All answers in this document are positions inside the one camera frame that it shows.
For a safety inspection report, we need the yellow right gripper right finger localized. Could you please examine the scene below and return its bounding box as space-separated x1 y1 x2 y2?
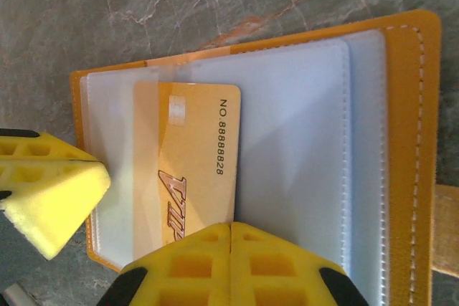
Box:
229 221 367 306

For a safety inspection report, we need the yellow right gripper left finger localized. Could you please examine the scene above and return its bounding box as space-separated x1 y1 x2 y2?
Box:
103 222 231 306

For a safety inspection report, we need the gold VIP numbered card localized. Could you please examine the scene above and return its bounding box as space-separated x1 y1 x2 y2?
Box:
132 82 242 249

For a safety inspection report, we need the yellow leather card holder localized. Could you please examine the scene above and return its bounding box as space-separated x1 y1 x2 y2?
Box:
68 9 459 306

